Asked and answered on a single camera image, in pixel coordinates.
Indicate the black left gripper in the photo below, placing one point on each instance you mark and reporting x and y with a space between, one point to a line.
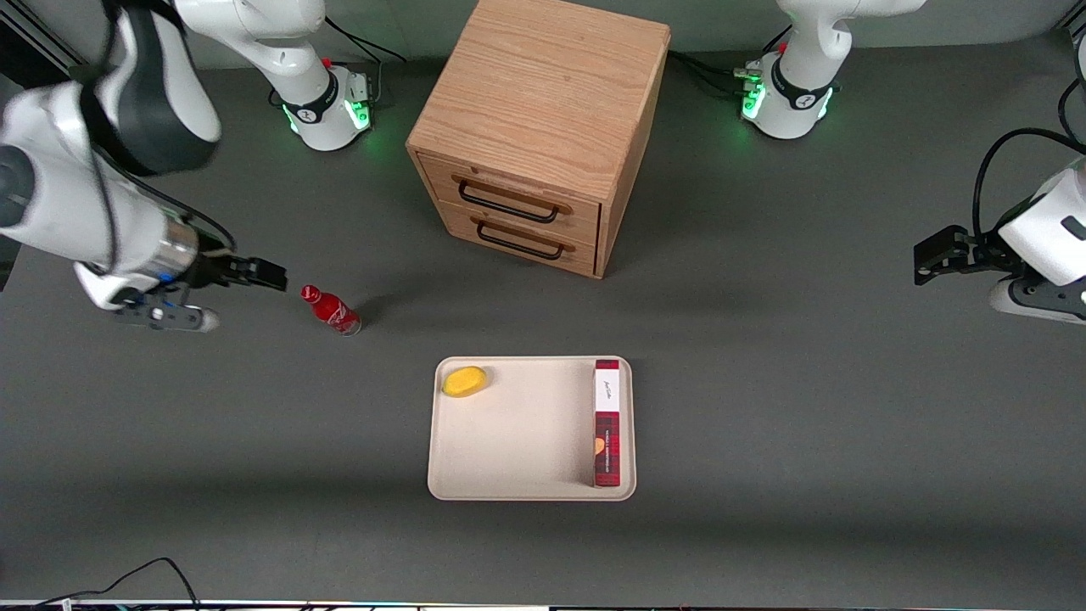
976 252

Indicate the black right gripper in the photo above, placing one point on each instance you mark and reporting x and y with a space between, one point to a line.
209 270

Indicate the red coke bottle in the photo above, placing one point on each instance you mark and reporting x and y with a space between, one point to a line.
333 311

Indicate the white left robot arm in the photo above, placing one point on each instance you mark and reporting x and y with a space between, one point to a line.
802 85

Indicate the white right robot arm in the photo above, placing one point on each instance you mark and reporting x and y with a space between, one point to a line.
51 195

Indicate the beige plastic tray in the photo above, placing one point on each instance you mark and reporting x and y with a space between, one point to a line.
526 441

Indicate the wooden drawer front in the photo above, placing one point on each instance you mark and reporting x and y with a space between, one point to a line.
458 225
441 182

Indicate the yellow lemon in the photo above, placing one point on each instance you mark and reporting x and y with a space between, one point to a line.
465 382

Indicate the wooden drawer cabinet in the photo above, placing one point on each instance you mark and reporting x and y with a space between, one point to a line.
543 93

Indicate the red plaid carton box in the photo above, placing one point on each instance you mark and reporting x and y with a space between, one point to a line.
607 424

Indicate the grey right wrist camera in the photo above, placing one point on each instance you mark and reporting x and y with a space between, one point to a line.
170 316

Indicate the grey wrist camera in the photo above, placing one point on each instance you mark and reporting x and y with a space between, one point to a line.
170 316
1039 299

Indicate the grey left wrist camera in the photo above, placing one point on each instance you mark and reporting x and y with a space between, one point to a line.
1039 299

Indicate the black aluminium frame rail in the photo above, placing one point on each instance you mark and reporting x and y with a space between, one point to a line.
34 44

